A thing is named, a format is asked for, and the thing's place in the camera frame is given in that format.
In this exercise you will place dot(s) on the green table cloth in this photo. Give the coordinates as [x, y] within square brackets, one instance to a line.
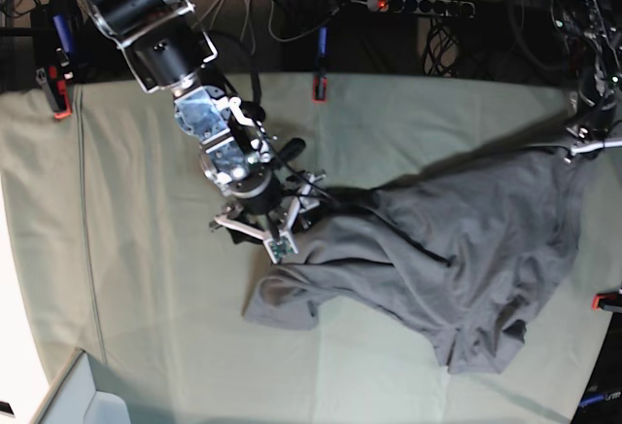
[108, 214]

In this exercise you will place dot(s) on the red clamp right edge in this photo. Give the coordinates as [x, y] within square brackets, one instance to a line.
[611, 302]

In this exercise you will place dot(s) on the red clamp top left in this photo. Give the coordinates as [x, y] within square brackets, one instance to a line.
[54, 87]

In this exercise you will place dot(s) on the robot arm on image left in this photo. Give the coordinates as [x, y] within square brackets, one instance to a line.
[166, 48]

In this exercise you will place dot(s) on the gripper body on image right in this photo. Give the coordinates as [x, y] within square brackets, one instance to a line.
[589, 144]

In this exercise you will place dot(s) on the red clamp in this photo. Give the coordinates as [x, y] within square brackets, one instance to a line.
[320, 74]
[54, 87]

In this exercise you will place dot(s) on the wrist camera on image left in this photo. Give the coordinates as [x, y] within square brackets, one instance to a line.
[281, 247]

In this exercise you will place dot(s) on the red clamp top centre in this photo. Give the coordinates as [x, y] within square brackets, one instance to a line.
[320, 74]

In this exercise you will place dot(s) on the grey t-shirt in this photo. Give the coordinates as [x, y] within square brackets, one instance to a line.
[467, 258]

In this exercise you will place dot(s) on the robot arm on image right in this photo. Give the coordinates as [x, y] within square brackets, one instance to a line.
[594, 25]

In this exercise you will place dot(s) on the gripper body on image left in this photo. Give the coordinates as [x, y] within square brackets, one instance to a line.
[260, 206]

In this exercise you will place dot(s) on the black power strip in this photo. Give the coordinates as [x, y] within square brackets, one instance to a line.
[424, 8]

